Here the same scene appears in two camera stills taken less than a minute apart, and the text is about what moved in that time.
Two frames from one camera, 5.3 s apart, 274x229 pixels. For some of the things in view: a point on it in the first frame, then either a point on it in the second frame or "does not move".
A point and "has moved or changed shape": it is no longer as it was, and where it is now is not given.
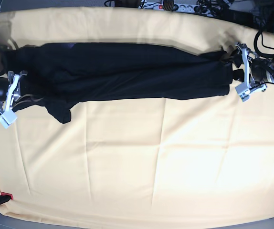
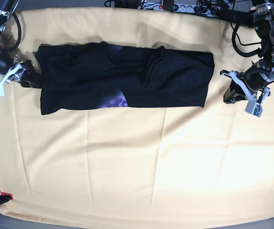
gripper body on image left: [14, 88] -> [3, 62]
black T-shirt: [59, 75] has moved or changed shape
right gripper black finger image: [238, 74] -> [234, 93]
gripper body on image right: [259, 68] does not move
